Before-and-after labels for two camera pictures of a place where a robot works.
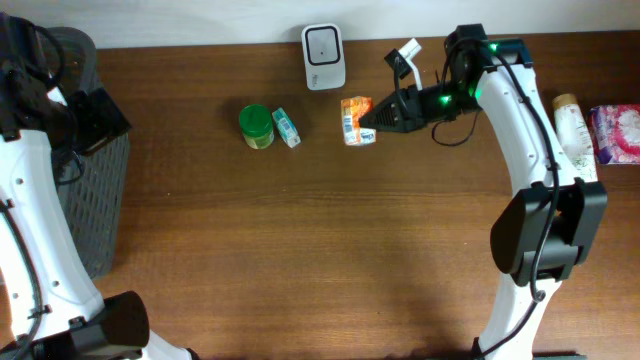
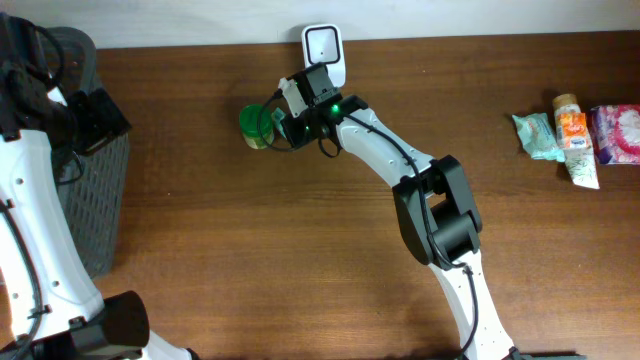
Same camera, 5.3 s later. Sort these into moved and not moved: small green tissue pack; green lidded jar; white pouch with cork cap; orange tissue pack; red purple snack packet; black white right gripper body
Moved: orange tissue pack; black white right gripper body
Not moved: green lidded jar; red purple snack packet; small green tissue pack; white pouch with cork cap
